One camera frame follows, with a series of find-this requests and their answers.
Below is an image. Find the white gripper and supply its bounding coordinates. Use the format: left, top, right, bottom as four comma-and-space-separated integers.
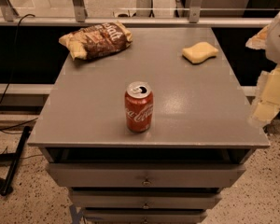
245, 11, 280, 126

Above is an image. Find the red coke can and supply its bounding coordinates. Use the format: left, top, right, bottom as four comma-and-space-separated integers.
124, 81, 154, 133

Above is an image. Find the yellow sponge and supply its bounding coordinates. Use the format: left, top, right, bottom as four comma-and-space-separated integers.
182, 42, 218, 64

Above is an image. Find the grey drawer cabinet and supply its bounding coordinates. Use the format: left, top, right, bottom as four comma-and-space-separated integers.
29, 28, 269, 224

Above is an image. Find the brown salt chip bag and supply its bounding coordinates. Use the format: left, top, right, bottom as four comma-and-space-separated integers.
59, 21, 133, 60

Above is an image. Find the grey middle drawer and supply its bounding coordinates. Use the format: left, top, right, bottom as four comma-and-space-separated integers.
69, 189, 221, 210

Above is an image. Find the grey drawer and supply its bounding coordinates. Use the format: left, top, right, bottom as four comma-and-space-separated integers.
69, 189, 221, 210
47, 163, 245, 188
83, 209, 207, 224

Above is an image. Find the grey bottom drawer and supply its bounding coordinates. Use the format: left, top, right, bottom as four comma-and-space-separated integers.
83, 209, 207, 224

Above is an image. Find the grey top drawer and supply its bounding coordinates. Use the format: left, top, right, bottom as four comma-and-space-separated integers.
47, 163, 245, 188

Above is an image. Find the black stand on floor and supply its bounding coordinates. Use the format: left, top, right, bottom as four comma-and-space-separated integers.
0, 126, 31, 196

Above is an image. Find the black cable on left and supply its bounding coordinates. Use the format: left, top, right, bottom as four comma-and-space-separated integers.
0, 13, 39, 133

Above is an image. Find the metal railing frame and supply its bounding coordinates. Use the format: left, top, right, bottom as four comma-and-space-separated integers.
0, 0, 280, 27

